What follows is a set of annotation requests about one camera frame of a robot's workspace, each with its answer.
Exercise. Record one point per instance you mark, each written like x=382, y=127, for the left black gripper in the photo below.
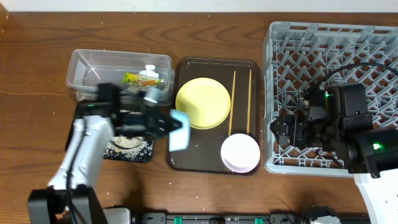
x=154, y=126

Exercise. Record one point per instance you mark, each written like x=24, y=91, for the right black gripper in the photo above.
x=299, y=123

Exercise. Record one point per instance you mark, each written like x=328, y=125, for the blue bowl with rice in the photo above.
x=180, y=138

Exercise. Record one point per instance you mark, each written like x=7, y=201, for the yellow plate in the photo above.
x=206, y=101

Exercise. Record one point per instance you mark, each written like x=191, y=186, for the green yellow snack wrapper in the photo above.
x=141, y=81

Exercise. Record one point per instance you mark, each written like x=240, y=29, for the white tissue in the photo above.
x=149, y=71

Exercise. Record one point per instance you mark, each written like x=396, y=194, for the pink bowl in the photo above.
x=240, y=153

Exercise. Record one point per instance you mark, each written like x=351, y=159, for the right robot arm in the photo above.
x=368, y=153

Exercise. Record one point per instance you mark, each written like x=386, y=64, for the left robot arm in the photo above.
x=70, y=195

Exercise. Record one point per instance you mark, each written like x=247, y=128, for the grey dishwasher rack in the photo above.
x=298, y=54

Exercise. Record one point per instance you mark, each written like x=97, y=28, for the black plastic tray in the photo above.
x=111, y=130

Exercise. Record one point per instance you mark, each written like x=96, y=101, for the pile of white rice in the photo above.
x=136, y=149

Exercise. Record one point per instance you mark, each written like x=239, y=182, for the dark brown serving tray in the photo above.
x=203, y=152

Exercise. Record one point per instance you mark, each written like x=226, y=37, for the clear plastic bin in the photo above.
x=89, y=68

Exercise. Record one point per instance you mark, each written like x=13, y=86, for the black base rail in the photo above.
x=312, y=215

